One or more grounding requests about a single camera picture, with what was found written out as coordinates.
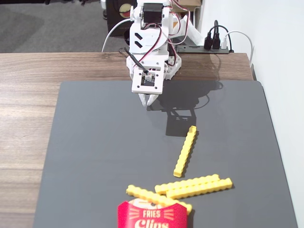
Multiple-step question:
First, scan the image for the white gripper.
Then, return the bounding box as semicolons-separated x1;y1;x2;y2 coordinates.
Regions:
125;48;170;107

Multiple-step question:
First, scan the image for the yellow crinkle toy fry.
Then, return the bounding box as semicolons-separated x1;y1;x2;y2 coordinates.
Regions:
125;184;193;216
173;125;198;178
165;178;233;200
154;174;220;195

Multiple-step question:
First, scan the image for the black cup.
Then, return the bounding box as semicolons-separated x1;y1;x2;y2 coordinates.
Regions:
123;29;132;47

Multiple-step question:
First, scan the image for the dark grey mat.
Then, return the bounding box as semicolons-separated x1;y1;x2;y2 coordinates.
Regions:
32;80;299;228

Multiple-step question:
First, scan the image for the dark grey power strip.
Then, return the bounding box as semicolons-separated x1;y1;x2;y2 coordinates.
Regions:
176;45;235;55

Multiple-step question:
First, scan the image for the dark box with round logo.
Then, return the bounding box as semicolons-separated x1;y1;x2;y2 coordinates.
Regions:
105;0;139;37

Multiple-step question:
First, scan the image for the red fries clips box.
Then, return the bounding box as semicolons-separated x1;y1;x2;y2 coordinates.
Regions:
117;199;189;228

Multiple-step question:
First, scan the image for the white gripper camera mount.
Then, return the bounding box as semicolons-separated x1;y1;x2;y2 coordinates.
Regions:
131;68;165;94

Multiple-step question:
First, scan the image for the black camera cable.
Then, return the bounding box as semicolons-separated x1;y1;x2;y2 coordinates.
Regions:
118;47;150;75

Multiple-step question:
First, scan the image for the red white black servo wire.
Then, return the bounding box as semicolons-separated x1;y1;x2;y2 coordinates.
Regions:
137;0;192;66

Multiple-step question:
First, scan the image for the white cable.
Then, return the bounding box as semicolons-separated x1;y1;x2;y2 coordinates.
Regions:
101;19;132;53

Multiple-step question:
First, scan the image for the white plug with cable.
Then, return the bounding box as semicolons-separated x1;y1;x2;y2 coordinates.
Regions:
221;30;254;66

